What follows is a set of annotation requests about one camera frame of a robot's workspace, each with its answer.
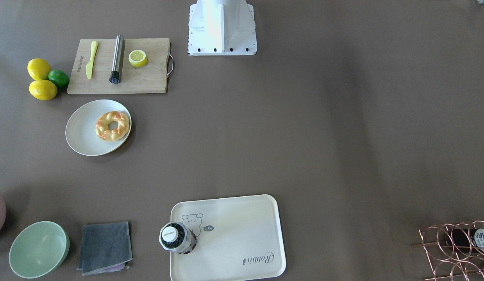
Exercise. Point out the glazed twisted donut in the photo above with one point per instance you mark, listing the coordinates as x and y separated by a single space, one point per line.
102 126

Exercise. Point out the white round plate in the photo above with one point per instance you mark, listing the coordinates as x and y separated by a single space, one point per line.
80 129

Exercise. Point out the cream rabbit tray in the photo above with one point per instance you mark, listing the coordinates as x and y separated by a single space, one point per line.
238 239

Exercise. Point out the dark drink bottle white cap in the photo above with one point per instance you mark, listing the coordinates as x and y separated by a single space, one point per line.
177 238

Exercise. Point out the half lemon slice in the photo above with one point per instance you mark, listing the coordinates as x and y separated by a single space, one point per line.
137 58

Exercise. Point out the bamboo cutting board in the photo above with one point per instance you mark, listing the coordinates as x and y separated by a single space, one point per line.
152 78

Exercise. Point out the steel cylindrical muddler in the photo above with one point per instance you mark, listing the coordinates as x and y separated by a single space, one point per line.
115 76

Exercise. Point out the grey folded cloth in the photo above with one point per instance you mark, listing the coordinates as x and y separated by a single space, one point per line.
105 248

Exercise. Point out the yellow plastic knife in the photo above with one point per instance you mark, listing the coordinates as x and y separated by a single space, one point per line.
89 65

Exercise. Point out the green lime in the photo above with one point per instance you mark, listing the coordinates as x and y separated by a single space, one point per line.
59 78

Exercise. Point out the yellow lemon lower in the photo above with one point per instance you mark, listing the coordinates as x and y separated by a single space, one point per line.
44 90

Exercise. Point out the yellow lemon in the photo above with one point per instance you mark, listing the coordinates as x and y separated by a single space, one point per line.
38 69
44 90

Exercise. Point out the yellow lemon upper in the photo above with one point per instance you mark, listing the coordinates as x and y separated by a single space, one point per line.
38 69

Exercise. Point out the mint green bowl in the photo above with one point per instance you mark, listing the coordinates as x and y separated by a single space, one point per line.
38 250

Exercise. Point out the bottle in rack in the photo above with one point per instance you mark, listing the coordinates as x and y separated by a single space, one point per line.
467 240

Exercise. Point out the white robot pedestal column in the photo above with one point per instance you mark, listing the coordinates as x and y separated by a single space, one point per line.
221 28

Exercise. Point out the copper wire bottle rack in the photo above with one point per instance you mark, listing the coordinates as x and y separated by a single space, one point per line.
451 251

